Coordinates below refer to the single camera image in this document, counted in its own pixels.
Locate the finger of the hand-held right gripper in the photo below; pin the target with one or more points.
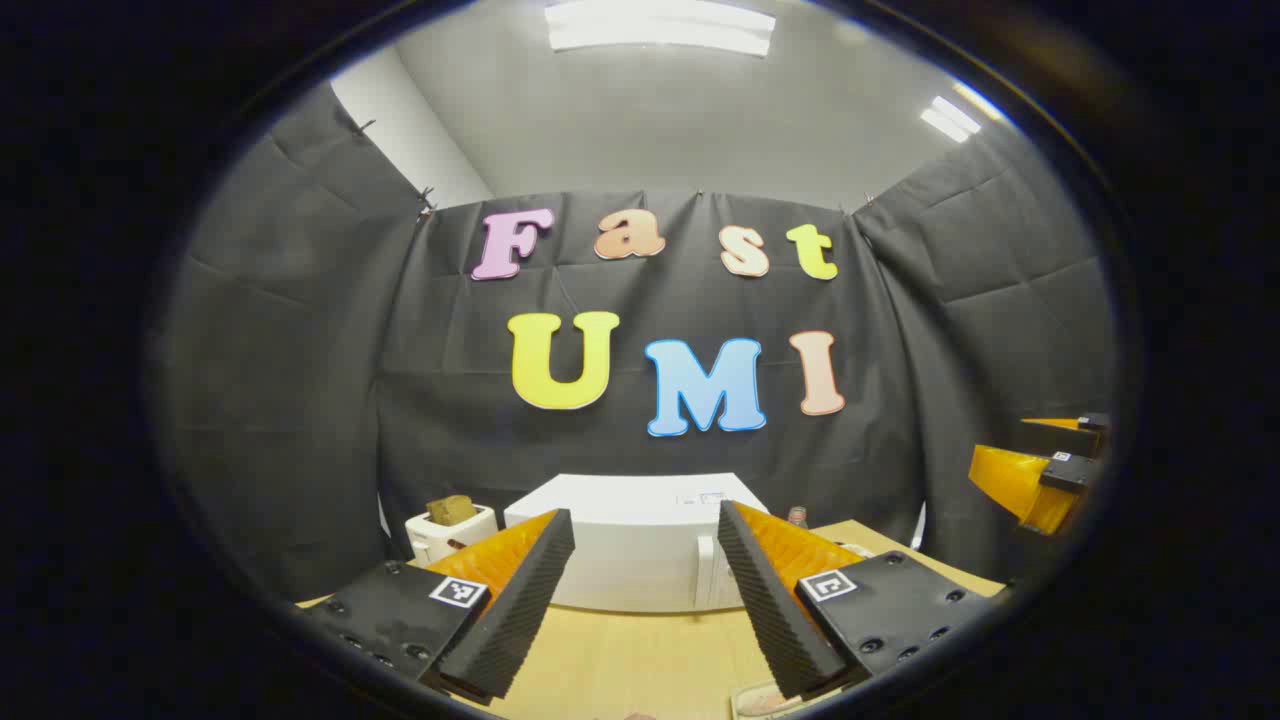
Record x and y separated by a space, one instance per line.
1020 485
1075 435

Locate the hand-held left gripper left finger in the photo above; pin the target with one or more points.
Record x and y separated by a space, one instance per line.
510 610

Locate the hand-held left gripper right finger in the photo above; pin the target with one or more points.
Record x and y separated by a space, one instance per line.
775 610

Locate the white microwave oven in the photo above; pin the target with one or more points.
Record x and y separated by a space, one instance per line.
640 540

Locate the cream plastic tray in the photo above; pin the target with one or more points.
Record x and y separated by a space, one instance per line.
760 702

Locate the clear bottle with red label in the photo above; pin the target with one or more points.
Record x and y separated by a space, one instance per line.
797 517

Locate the white toaster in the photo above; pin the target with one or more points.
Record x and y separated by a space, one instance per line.
440 540

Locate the brown bread slice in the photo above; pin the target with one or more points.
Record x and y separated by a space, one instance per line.
452 510

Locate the black backdrop cloth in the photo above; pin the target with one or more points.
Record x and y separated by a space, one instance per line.
300 350

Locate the small ceiling light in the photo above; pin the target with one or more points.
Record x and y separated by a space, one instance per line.
952 118

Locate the long ceiling light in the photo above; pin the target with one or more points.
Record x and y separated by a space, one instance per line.
660 25

